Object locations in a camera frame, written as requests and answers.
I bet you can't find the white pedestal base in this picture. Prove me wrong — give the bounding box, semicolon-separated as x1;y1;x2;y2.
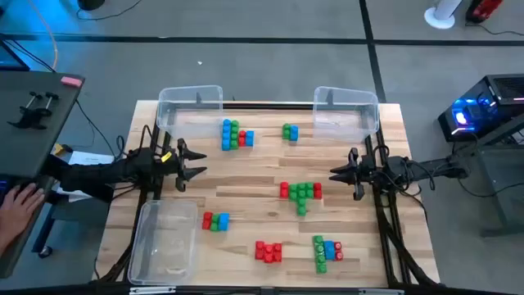
423;0;463;30

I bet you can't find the black desk cable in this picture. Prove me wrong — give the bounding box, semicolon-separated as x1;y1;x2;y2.
75;99;120;159

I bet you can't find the yellow cable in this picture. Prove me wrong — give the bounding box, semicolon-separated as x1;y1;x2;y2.
26;0;58;73

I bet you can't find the black round base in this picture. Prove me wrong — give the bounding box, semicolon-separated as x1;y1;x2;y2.
76;0;106;12

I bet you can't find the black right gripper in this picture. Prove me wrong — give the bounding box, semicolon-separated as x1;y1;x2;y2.
328;146;384;202

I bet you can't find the black computer with blue lights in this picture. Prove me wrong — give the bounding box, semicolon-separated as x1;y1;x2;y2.
436;73;524;143

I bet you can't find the white paper sheet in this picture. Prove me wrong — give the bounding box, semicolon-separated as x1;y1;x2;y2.
56;150;115;197

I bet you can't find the black floor cable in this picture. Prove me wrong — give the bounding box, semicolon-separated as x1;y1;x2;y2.
75;0;142;21
464;20;524;38

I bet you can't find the long blue toy block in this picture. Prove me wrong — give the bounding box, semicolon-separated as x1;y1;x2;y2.
221;119;233;152

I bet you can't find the dark monitor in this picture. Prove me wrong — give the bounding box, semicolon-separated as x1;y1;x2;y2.
0;39;30;73

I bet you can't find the dark grey side desk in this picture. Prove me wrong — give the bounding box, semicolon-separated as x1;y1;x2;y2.
0;69;86;279

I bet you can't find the person's hand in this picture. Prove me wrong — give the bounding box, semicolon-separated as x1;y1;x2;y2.
0;183;46;251

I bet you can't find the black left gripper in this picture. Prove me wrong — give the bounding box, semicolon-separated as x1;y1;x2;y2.
157;138;208;193

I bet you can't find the clear plastic bin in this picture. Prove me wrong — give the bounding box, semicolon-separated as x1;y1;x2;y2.
156;84;224;138
127;199;200;286
313;85;380;143

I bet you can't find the black double screw clamp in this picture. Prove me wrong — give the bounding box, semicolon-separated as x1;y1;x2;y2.
7;91;61;131

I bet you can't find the grey computer stand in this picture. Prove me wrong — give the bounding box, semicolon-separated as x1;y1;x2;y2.
477;122;524;238

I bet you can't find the pink eraser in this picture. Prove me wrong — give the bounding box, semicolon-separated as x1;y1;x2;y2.
60;75;84;89

